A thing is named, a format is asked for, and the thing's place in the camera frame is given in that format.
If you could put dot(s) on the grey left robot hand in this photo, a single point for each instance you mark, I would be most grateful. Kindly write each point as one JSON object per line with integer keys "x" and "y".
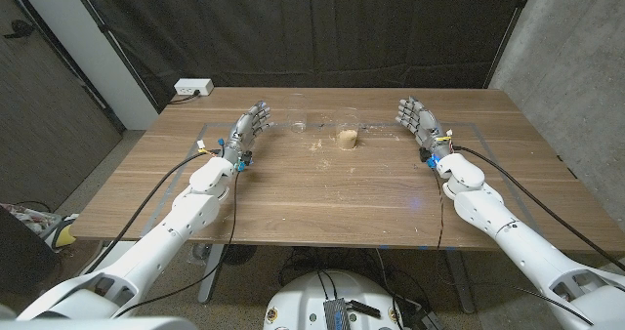
{"x": 244, "y": 132}

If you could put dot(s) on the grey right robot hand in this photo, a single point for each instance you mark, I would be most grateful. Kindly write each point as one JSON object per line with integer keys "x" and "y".
{"x": 425, "y": 125}

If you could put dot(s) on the clear plastic cup holding sugar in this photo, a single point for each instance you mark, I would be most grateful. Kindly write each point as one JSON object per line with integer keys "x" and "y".
{"x": 347, "y": 120}

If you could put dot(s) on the brown sugar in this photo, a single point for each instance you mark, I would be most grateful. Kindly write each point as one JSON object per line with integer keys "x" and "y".
{"x": 347, "y": 139}

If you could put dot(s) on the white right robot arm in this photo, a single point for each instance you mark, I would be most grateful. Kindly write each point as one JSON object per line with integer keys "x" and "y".
{"x": 488, "y": 208}

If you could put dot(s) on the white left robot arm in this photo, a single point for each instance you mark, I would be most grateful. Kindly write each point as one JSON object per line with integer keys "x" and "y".
{"x": 185, "y": 213}

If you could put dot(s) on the white power strip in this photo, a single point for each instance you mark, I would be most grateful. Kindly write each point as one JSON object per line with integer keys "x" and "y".
{"x": 194, "y": 86}

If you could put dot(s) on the black backdrop curtain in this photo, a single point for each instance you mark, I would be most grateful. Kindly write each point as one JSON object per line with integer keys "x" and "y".
{"x": 244, "y": 27}

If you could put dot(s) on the round black fan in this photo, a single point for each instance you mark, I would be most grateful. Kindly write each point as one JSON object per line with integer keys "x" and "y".
{"x": 239, "y": 254}

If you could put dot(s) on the black backdrop stand pole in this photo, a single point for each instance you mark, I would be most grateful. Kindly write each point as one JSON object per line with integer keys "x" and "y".
{"x": 112, "y": 42}
{"x": 510, "y": 29}

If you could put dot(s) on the grey table leg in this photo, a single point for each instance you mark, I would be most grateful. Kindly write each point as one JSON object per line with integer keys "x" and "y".
{"x": 461, "y": 286}
{"x": 211, "y": 276}

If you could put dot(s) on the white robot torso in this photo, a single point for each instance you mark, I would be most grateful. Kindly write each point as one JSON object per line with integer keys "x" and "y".
{"x": 303, "y": 301}

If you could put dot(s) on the black connector block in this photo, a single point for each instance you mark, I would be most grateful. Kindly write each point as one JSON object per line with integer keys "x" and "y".
{"x": 363, "y": 309}

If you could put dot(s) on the grey ribbed adapter box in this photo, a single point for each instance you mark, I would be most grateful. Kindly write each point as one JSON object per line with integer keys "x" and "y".
{"x": 337, "y": 315}

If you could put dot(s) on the yellow item on floor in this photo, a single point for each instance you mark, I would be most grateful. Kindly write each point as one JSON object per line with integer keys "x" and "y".
{"x": 66, "y": 237}

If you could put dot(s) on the patterned cloth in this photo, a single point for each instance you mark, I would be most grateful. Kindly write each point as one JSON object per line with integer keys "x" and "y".
{"x": 29, "y": 218}

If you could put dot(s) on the white robot head cover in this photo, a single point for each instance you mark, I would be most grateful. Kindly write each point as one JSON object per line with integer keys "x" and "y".
{"x": 97, "y": 324}

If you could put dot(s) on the dark chair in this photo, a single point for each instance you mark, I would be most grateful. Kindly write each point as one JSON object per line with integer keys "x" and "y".
{"x": 24, "y": 257}

